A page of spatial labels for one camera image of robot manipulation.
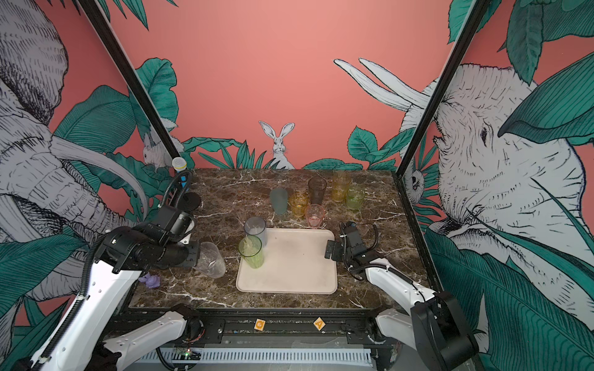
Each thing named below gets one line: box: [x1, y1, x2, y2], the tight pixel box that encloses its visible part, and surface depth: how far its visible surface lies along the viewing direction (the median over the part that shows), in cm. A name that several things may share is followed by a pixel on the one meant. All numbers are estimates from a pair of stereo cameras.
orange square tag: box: [253, 318, 267, 332], surface depth 76 cm
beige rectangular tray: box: [235, 228, 338, 295], surface depth 90 cm
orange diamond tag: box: [312, 316, 327, 332], surface depth 76 cm
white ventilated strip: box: [139, 347, 373, 365], surface depth 71 cm
